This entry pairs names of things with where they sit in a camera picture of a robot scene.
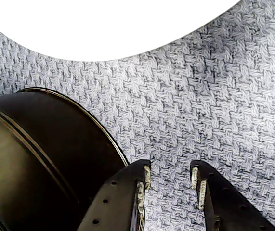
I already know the white round plate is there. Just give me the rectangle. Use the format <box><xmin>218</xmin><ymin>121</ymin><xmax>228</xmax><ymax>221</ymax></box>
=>
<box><xmin>0</xmin><ymin>0</ymin><xmax>242</xmax><ymax>62</ymax></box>

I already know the black metal bucket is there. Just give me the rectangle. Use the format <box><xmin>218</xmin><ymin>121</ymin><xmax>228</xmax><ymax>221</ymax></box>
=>
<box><xmin>0</xmin><ymin>87</ymin><xmax>130</xmax><ymax>231</ymax></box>

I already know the blue woven table cloth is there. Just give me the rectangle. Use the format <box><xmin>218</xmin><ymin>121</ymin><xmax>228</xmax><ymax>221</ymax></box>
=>
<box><xmin>0</xmin><ymin>0</ymin><xmax>275</xmax><ymax>231</ymax></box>

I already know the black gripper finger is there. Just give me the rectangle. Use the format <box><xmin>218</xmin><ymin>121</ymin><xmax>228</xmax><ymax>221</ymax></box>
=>
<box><xmin>76</xmin><ymin>159</ymin><xmax>152</xmax><ymax>231</ymax></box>
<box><xmin>190</xmin><ymin>159</ymin><xmax>275</xmax><ymax>231</ymax></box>

